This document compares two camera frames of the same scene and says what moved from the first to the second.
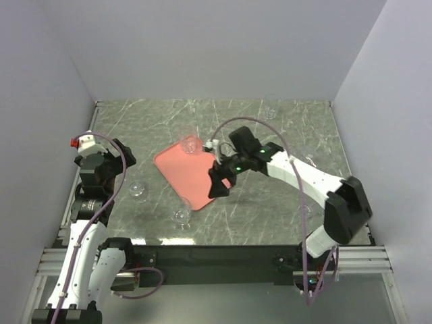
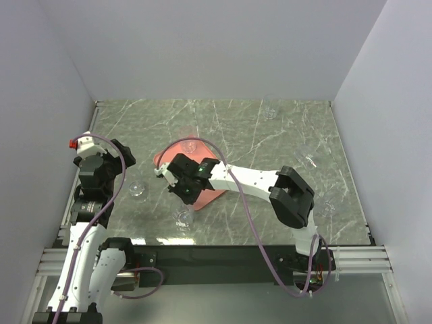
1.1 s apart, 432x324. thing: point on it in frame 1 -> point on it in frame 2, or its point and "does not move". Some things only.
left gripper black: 117,160 does not move
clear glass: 189,139 does not move
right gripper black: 219,169 -> 187,199
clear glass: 271,102 does not move
